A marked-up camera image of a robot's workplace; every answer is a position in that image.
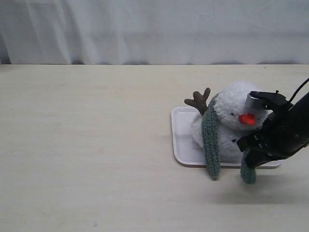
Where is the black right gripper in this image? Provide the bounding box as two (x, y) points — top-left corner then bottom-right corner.
(237, 114), (309, 169)

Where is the white plush snowman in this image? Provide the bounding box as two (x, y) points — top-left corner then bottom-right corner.
(184, 81), (268, 162)

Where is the green knitted scarf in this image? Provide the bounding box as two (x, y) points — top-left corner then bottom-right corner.
(201, 92), (257, 184)

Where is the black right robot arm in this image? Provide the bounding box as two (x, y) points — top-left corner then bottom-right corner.
(237, 91), (309, 168)

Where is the white square plastic tray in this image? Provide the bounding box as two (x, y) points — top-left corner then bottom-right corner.
(170, 106), (282, 169)

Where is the white backdrop curtain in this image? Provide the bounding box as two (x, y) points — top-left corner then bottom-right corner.
(0, 0), (309, 65)

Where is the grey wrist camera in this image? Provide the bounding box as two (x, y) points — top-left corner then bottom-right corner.
(245, 91), (293, 112)

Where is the black camera cable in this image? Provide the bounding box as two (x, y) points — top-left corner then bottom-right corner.
(288, 77), (309, 102)

